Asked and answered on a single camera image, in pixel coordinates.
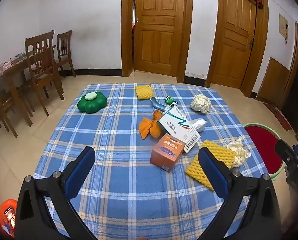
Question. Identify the white plastic bag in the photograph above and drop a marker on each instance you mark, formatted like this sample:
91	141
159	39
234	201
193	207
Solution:
200	125

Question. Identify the red doormat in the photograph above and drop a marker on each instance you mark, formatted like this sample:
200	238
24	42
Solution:
282	118

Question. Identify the smartphone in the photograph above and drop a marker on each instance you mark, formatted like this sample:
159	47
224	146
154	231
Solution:
9	213

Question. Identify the low wooden wall cabinet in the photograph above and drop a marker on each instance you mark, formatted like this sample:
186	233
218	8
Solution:
271	82

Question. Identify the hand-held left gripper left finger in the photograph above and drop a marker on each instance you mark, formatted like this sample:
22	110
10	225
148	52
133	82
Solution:
80	170

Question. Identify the blue plaid tablecloth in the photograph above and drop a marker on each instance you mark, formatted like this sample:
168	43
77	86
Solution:
119	130

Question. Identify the wooden dining table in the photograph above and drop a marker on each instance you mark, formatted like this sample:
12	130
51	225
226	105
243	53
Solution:
11	68

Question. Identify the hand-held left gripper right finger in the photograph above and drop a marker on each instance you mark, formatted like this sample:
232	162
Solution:
214	172

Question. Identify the orange cardboard box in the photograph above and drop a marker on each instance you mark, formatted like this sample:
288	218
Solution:
164	155

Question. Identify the red bucket with green rim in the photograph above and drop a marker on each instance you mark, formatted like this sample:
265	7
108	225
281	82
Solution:
261	142

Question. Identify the green toy car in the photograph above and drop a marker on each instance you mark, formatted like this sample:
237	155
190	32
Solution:
169	100

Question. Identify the pink packet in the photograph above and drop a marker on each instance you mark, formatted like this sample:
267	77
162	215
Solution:
4	66

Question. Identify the wooden panel door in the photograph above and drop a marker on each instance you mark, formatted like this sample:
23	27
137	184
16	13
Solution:
234	42
159	30

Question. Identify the white paper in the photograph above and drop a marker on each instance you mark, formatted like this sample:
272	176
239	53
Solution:
239	150

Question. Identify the beige wall box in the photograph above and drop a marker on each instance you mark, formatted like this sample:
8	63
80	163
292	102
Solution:
282	25

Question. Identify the orange round stool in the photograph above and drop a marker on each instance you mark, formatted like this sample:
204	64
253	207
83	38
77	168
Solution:
2	221

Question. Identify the round white paper ball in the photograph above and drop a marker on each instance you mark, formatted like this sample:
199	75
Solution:
201	103

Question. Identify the grey-blue plastic scoop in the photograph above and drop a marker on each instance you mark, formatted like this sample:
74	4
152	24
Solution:
156	103

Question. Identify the small yellow foam mesh pad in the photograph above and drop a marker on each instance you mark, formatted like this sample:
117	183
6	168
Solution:
142	92

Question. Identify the white medicine box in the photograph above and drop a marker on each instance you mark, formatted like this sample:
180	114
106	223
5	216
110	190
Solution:
175	123

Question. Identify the large yellow foam mesh pad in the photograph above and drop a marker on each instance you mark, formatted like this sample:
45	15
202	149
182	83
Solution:
195	171

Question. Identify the green flower-shaped toy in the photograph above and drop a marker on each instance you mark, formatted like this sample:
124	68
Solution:
89	106

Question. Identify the red door ornament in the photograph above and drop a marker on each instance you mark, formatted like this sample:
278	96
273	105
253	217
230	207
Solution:
259	3

